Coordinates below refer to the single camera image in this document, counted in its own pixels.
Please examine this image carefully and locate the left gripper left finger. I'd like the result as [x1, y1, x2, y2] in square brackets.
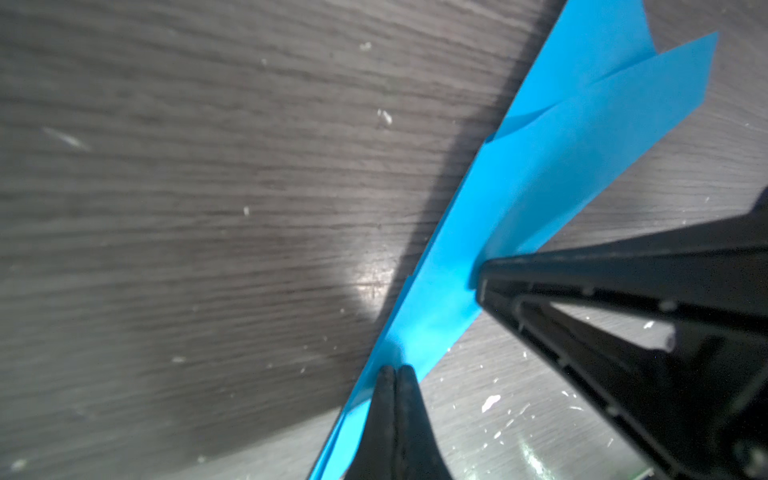
[345, 366, 396, 480]

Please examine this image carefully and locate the blue square paper sheet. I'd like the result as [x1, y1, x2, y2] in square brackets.
[311, 1, 718, 479]

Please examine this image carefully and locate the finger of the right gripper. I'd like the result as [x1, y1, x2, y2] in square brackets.
[477, 206, 767, 479]

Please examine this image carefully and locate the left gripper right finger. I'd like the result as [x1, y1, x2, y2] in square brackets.
[394, 365, 452, 480]

